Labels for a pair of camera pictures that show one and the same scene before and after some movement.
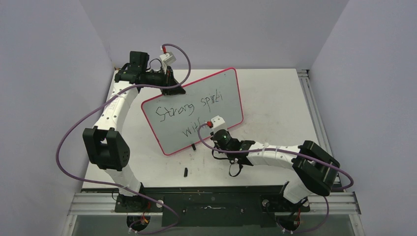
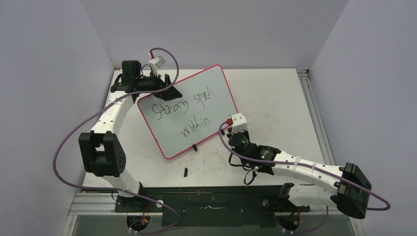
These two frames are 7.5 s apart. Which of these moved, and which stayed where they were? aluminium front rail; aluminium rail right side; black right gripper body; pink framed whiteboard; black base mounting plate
Moved: pink framed whiteboard; black right gripper body
Stayed: aluminium front rail; aluminium rail right side; black base mounting plate
